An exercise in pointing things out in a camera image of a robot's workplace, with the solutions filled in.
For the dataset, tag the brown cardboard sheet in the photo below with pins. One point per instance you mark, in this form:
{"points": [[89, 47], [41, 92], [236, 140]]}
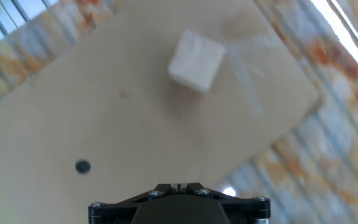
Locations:
{"points": [[104, 109]]}

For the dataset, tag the pale wooden cube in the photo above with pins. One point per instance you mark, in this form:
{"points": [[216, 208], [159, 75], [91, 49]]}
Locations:
{"points": [[194, 62]]}

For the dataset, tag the clear tape patch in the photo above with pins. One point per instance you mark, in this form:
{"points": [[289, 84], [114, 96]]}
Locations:
{"points": [[244, 77]]}

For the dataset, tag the marble pattern plastic sheet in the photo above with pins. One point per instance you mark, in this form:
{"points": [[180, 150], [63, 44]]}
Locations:
{"points": [[337, 140]]}

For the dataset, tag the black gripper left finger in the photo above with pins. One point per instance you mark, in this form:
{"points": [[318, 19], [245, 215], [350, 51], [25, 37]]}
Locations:
{"points": [[110, 211]]}

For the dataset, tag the black round sticker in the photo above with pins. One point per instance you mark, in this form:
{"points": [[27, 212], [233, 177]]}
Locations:
{"points": [[82, 166]]}

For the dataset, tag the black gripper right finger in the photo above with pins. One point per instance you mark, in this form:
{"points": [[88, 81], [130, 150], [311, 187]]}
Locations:
{"points": [[247, 208]]}

